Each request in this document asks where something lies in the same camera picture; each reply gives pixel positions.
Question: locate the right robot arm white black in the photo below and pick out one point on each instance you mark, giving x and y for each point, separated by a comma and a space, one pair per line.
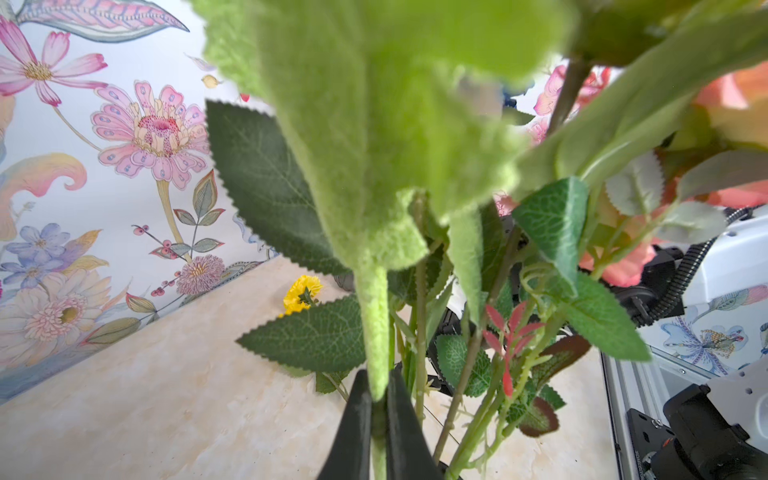
678, 278

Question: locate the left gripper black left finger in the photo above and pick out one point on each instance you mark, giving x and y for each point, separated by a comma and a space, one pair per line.
349, 456

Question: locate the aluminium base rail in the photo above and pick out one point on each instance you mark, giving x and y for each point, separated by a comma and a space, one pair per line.
673, 420

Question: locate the tall yellow blossom sprig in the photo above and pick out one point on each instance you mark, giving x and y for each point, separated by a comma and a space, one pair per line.
366, 95

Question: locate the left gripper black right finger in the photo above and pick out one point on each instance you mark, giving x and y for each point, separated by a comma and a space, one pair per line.
408, 455

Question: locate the yellow carnation flower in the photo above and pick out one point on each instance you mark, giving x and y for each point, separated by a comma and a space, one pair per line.
302, 295

